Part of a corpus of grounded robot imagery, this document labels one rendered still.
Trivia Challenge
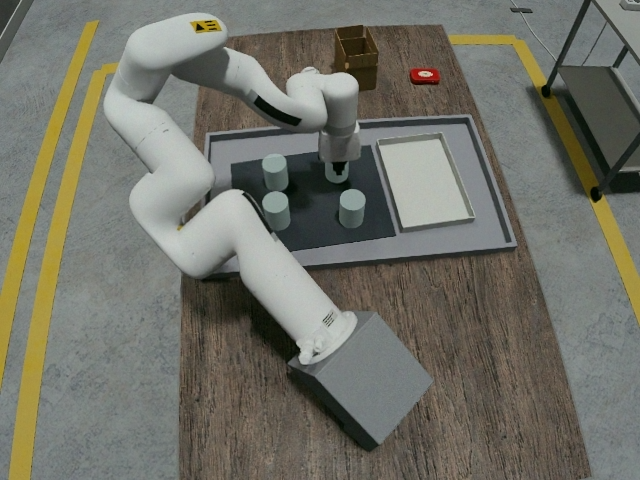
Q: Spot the red tin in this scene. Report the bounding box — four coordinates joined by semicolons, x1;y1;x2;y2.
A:
410;68;440;85

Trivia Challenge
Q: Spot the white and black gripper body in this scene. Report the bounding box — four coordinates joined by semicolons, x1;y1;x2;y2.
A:
318;121;361;162

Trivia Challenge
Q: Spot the brown cardboard box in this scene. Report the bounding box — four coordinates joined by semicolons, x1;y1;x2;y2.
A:
335;25;379;91

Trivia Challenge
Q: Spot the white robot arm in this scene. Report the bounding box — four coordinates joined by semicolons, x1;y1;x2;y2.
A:
104;13;359;365

